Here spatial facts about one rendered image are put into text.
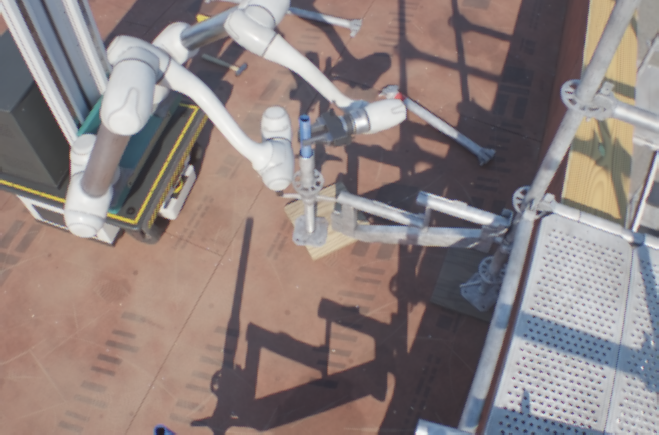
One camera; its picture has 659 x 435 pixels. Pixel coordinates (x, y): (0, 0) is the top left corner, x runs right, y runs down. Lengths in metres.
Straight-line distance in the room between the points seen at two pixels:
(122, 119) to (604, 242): 1.48
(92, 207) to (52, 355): 0.84
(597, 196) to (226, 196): 1.64
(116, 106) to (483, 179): 1.85
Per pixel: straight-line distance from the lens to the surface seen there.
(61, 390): 2.53
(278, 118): 1.89
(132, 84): 1.59
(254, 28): 1.99
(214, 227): 2.62
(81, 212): 2.04
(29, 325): 2.71
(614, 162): 2.17
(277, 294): 2.43
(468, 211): 1.99
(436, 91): 3.14
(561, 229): 1.83
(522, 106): 3.21
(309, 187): 2.19
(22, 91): 2.27
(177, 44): 2.46
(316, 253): 2.48
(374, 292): 2.43
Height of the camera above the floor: 2.22
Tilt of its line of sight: 56 degrees down
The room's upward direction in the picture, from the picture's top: straight up
